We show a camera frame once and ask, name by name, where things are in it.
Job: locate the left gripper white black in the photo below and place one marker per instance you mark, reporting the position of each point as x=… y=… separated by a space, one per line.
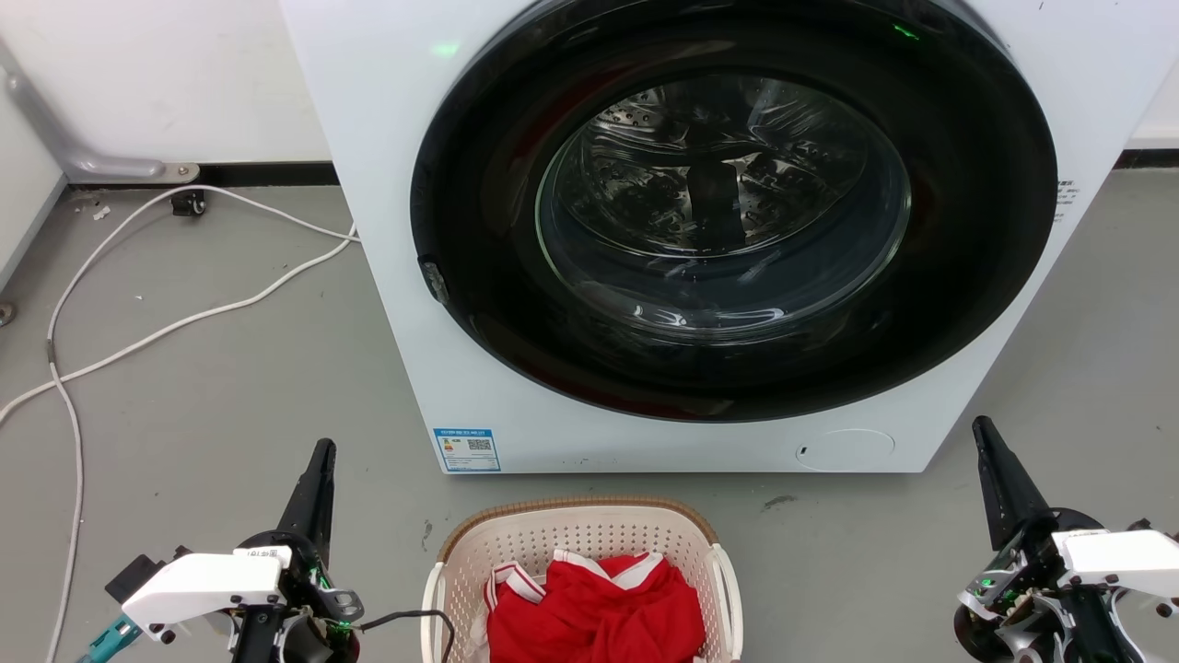
x=207 y=582

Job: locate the red shirt with white trim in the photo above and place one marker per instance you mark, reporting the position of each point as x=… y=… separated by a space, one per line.
x=599 y=612

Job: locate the small black caster wheel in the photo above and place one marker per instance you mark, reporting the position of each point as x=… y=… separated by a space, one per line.
x=189 y=204

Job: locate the blue energy label sticker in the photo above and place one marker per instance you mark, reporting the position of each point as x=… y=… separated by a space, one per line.
x=467 y=449

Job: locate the black camera box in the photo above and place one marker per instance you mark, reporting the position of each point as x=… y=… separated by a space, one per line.
x=138 y=573

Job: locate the black round washer door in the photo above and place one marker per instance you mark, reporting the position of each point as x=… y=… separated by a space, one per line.
x=967 y=230

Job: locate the teal plastic clip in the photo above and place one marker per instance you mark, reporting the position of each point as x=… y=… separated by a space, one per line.
x=109 y=640

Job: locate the white front-load washing machine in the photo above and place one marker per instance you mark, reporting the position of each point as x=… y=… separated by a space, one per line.
x=387 y=138

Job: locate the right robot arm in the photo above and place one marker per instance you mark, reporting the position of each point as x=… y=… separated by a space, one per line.
x=1101 y=631

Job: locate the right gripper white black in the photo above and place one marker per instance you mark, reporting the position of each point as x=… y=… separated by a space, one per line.
x=1110 y=557

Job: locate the beige plastic laundry basket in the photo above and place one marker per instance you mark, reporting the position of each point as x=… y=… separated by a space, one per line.
x=589 y=534

